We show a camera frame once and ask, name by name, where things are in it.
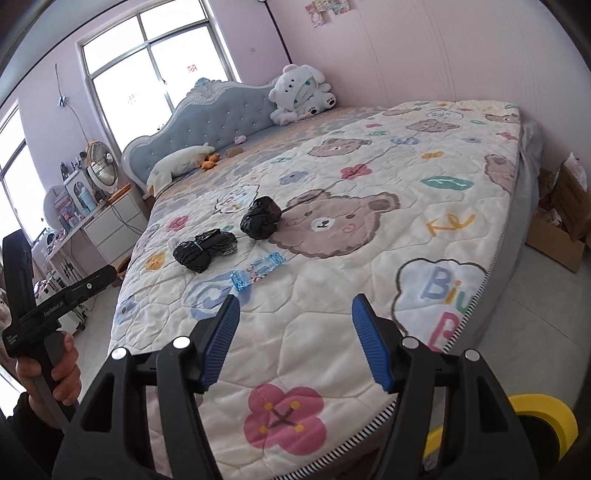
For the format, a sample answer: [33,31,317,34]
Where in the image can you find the yellow trash bin rim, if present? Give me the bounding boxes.
[421,384,578,479]

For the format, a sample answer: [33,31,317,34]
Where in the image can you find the person's left hand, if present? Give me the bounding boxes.
[13,332,82,409]

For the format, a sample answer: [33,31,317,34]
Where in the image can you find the clear blue plastic wrapper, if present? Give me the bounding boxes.
[230,252,286,291]

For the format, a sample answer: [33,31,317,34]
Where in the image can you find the black plastic bag double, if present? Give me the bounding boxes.
[172,229,238,273]

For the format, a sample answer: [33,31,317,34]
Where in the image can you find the white desk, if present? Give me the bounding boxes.
[44,216,102,285]

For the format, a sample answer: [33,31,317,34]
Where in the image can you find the round vanity mirror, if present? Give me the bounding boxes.
[43,185,72,231]

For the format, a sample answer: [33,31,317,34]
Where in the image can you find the white drawer cabinet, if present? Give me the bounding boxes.
[76,186,147,273]

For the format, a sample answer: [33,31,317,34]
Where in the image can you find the left window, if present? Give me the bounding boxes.
[0,103,47,243]

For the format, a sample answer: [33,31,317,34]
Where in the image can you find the window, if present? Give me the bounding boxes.
[80,1,239,150]
[0,103,47,243]

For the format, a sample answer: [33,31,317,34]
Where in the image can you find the bed with cartoon quilt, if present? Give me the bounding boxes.
[111,100,542,479]

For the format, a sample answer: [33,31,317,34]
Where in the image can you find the white cosmetic cabinet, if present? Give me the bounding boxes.
[64,169,97,217]

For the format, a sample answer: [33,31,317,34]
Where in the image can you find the white goose plush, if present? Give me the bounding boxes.
[146,144,215,197]

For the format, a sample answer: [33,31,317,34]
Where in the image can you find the standing electric fan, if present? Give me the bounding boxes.
[85,141,119,194]

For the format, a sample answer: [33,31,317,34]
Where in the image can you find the grey tufted headboard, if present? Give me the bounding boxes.
[121,79,276,190]

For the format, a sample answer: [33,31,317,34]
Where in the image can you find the cardboard box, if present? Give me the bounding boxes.
[526,152,590,273]

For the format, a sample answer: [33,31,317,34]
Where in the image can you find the white bear plush doll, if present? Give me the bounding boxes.
[269,64,337,126]

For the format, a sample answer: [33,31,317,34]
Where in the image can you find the right window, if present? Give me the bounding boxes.
[80,1,239,150]

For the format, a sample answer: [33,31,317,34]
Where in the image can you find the anime posters on wall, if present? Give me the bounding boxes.
[305,0,351,28]

